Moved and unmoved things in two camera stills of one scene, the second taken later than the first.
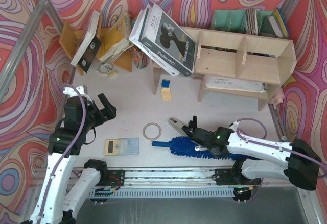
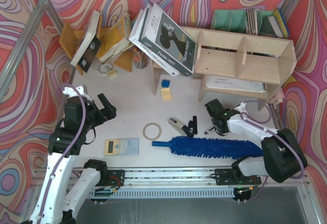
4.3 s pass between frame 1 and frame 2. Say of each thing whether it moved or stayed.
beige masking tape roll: stayed
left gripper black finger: stayed
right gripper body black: moved
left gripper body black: stayed
